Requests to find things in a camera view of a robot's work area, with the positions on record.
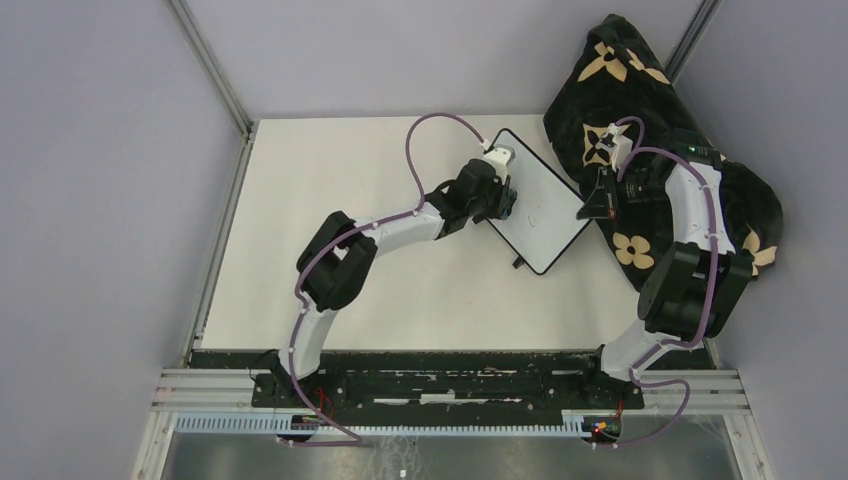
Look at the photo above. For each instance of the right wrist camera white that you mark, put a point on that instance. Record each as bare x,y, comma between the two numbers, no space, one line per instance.
616,144

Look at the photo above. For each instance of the blue black eraser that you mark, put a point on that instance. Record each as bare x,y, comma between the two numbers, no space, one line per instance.
506,203

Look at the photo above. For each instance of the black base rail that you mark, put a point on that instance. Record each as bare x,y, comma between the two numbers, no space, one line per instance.
426,389

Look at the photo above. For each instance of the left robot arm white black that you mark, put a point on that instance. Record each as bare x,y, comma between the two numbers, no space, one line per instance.
335,264

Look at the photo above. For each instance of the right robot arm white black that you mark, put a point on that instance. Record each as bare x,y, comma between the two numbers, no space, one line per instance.
695,285

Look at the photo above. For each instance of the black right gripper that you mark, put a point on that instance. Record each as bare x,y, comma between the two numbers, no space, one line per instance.
602,202

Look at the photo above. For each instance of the aluminium frame rails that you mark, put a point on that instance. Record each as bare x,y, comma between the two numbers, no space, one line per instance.
218,401

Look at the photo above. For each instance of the white whiteboard black frame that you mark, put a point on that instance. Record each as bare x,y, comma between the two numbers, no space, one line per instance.
543,222

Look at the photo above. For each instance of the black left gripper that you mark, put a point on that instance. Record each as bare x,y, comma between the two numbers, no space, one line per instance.
499,189

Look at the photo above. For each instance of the black blanket cream flowers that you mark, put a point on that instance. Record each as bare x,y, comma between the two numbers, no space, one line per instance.
619,77

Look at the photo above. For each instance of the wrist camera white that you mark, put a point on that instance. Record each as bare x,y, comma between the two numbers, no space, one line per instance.
616,144
499,157

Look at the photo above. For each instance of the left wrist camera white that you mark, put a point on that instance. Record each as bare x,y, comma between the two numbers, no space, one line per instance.
499,157

